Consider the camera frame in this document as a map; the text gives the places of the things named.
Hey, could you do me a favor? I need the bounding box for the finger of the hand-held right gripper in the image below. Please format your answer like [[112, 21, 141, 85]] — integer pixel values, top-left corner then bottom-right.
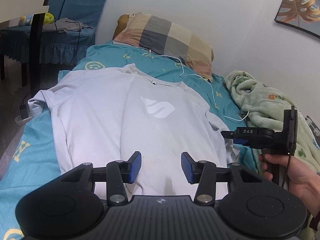
[[221, 128, 260, 147]]

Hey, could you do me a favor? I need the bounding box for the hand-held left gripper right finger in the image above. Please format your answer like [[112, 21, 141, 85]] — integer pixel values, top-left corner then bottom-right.
[[180, 151, 263, 205]]

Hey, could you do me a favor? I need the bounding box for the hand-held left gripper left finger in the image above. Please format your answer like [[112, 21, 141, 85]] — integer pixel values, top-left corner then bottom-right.
[[59, 151, 142, 204]]

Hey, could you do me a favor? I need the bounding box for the white t-shirt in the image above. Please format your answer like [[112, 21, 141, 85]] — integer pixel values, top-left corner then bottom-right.
[[27, 64, 242, 197]]

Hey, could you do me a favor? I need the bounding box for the person's right hand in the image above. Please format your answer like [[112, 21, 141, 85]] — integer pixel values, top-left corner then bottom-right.
[[258, 153, 320, 215]]

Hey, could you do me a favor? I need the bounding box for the green printed fleece blanket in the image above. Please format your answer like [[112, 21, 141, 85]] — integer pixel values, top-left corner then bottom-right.
[[224, 70, 320, 240]]

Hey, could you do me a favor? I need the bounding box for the dark red wristband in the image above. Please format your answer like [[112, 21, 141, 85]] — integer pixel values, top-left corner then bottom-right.
[[309, 206, 320, 232]]

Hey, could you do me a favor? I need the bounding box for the white power strip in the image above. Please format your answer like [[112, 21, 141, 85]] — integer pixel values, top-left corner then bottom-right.
[[14, 114, 34, 125]]

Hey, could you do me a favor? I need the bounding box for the framed leaf picture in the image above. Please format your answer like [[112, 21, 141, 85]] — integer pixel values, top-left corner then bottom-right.
[[274, 0, 320, 39]]

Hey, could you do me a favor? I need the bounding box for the checked pillow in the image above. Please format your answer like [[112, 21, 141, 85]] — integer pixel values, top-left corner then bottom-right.
[[114, 14, 214, 79]]

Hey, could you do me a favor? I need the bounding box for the brown pillow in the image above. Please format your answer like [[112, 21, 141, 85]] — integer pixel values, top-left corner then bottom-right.
[[113, 14, 130, 40]]

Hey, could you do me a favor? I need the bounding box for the black chair with white backrest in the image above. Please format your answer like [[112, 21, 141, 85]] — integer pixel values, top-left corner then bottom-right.
[[0, 0, 53, 92]]

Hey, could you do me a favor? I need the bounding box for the grey cloth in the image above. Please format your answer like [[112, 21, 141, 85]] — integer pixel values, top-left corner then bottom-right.
[[44, 17, 93, 33]]

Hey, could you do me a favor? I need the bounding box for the white charging cable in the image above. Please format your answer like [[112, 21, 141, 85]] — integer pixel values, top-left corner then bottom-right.
[[149, 50, 298, 120]]

